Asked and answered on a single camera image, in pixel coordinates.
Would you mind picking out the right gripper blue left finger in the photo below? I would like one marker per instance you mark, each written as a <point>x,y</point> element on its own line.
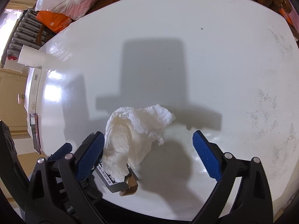
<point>76,174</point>

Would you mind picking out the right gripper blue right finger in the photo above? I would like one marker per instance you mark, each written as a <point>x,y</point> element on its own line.
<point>253,202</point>

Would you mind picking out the black cardboard box with label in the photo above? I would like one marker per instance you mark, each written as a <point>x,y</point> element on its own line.
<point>126,187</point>

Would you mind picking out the white tissue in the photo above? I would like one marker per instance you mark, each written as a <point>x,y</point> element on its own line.
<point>129,135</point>

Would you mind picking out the orange bag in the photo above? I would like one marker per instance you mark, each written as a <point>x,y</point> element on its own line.
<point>56,22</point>

